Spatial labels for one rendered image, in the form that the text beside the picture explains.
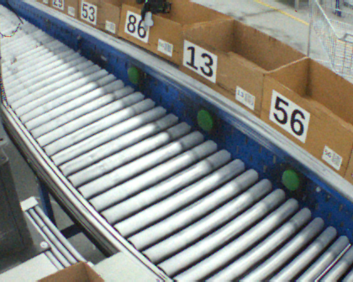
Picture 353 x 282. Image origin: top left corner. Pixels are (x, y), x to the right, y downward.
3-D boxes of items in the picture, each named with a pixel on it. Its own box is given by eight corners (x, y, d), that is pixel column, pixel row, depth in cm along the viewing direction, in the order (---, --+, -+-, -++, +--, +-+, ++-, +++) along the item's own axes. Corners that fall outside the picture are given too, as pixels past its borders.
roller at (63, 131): (33, 148, 167) (31, 138, 164) (139, 98, 195) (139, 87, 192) (38, 155, 164) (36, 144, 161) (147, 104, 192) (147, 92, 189)
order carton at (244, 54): (176, 70, 177) (178, 31, 167) (231, 52, 193) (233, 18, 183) (259, 120, 154) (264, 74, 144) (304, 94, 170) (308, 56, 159)
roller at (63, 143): (39, 158, 163) (38, 147, 160) (150, 106, 191) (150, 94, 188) (45, 164, 160) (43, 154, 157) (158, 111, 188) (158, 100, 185)
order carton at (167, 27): (117, 35, 199) (121, 2, 189) (169, 23, 216) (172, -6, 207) (177, 65, 175) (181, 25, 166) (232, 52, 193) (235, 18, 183)
